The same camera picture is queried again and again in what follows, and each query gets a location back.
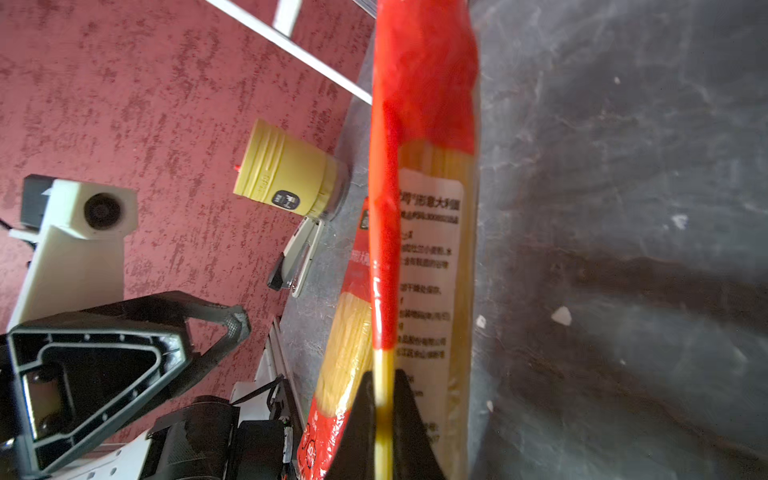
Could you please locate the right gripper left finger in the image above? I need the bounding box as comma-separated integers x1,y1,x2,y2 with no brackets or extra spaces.
325,371,376,480

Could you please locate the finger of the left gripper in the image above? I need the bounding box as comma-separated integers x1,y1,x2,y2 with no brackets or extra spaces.
89,291,251,396
5,312,192,474

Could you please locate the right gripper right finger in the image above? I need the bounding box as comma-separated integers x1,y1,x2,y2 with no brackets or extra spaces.
393,369,446,480

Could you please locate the red spaghetti bag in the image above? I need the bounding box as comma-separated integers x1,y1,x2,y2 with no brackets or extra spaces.
297,200,372,479
368,1,479,479

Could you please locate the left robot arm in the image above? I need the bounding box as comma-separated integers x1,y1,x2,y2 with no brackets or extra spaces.
1,292,303,479

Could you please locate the white two-tier shelf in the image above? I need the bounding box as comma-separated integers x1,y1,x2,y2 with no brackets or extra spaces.
208,0,372,105

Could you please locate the yellow pen holder cup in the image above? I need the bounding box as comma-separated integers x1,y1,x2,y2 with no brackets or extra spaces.
234,119,350,220

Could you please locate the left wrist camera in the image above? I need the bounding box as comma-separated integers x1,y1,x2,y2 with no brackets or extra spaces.
9,174,138,328

